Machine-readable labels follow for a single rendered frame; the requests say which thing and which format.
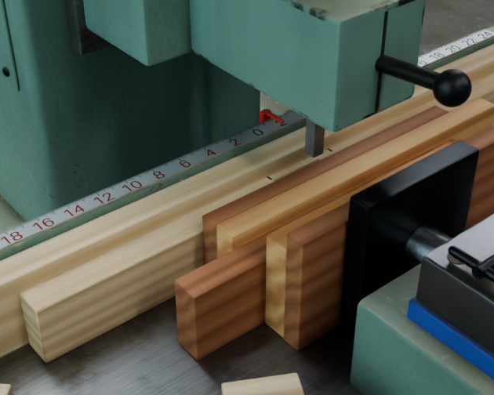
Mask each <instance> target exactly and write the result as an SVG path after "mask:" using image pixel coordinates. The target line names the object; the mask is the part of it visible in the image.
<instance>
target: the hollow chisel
mask: <svg viewBox="0 0 494 395"><path fill-rule="evenodd" d="M324 137H325V129H324V128H322V127H321V126H319V125H317V124H315V123H313V122H312V121H310V120H309V119H307V120H306V137H305V153H306V154H308V155H310V156H311V157H313V158H315V157H317V156H319V155H321V154H323V150H324Z"/></svg>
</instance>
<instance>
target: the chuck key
mask: <svg viewBox="0 0 494 395"><path fill-rule="evenodd" d="M448 253H449V254H450V255H451V256H453V257H454V258H456V259H458V260H459V261H460V262H462V263H464V264H465V265H467V266H469V267H470V268H471V269H472V274H473V276H474V277H475V278H476V279H478V280H481V279H482V278H483V277H486V278H488V279H489V280H490V281H492V282H494V255H492V256H490V257H489V258H487V259H486V260H484V261H483V262H481V261H480V260H478V259H476V258H474V257H473V256H472V255H470V254H468V253H466V252H465V251H464V250H462V249H460V248H458V247H457V246H455V245H452V246H450V247H449V249H448Z"/></svg>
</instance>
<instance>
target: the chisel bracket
mask: <svg viewBox="0 0 494 395"><path fill-rule="evenodd" d="M189 3H190V21H191V51H192V52H193V53H195V54H197V55H198V56H200V57H202V58H203V59H205V60H208V61H209V62H210V63H212V64H214V65H216V66H218V67H219V68H221V69H222V70H224V71H226V72H227V73H229V74H231V75H233V76H235V77H236V78H238V79H240V80H242V81H243V82H245V83H246V84H248V85H251V86H252V87H253V88H255V89H257V90H259V91H261V92H262V93H264V94H266V95H267V96H269V97H270V98H272V99H274V100H276V101H278V102H279V103H281V104H283V105H285V106H286V107H288V108H289V109H291V110H293V111H295V112H296V113H298V114H300V115H302V116H304V117H305V118H307V119H309V120H310V121H312V122H313V123H315V124H317V125H319V126H321V127H322V128H324V129H326V130H328V131H329V132H338V131H340V130H341V129H345V128H346V127H348V126H350V125H353V124H355V123H357V122H359V121H361V120H364V119H366V118H368V117H370V116H373V115H374V114H377V113H379V112H381V111H384V110H386V109H387V108H390V107H392V106H394V105H396V104H399V103H401V102H403V101H405V100H408V99H410V98H411V97H412V95H413V93H414V90H415V84H412V83H410V82H406V81H404V80H401V79H399V78H395V77H392V76H390V75H388V74H384V73H381V72H378V71H377V70H376V69H375V65H376V61H377V59H378V58H379V57H380V56H382V55H387V56H391V57H393V58H396V59H399V60H403V61H405V62H408V63H412V64H415V65H418V59H419V53H420V41H421V34H422V28H423V17H424V10H425V4H426V0H189Z"/></svg>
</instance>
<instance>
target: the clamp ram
mask: <svg viewBox="0 0 494 395"><path fill-rule="evenodd" d="M479 152H480V151H479V149H478V148H476V147H473V146H472V145H470V144H469V143H466V142H464V141H462V140H459V141H457V142H455V143H453V144H451V145H449V146H447V147H445V148H443V149H441V150H439V151H438V152H436V153H434V154H432V155H430V156H428V157H426V158H424V159H422V160H420V161H418V162H416V163H415V164H413V165H410V166H409V167H407V168H405V169H402V170H401V171H399V172H396V173H395V174H393V175H391V176H389V177H387V178H386V179H383V180H381V181H379V182H378V183H375V184H373V185H372V186H370V187H367V188H365V189H364V190H362V191H360V192H358V193H356V194H354V195H352V196H351V198H350V206H349V216H348V225H347V243H346V252H345V262H344V271H343V289H342V299H341V308H340V321H341V322H342V323H343V324H345V325H346V326H347V327H348V328H349V329H351V330H352V331H353V332H355V325H356V317H357V309H358V304H359V303H360V301H361V300H362V299H364V298H365V297H366V296H367V295H370V294H371V293H373V292H374V291H376V290H378V289H379V288H382V287H383V286H384V285H385V284H388V283H389V282H391V281H393V280H394V279H396V278H397V277H400V276H401V275H402V274H404V273H406V272H407V271H409V270H411V269H412V268H414V267H415V266H418V265H419V264H421V263H422V258H423V256H424V255H426V254H427V253H428V252H430V251H432V250H434V249H435V248H437V247H438V246H440V245H442V244H444V243H445V242H446V241H449V240H450V239H452V238H454V237H455V236H457V235H458V234H461V233H462V232H464V231H465V227H466V223H467V215H468V211H469V206H470V199H471V194H472V190H473V185H474V177H475V173H476V168H477V164H478V156H479Z"/></svg>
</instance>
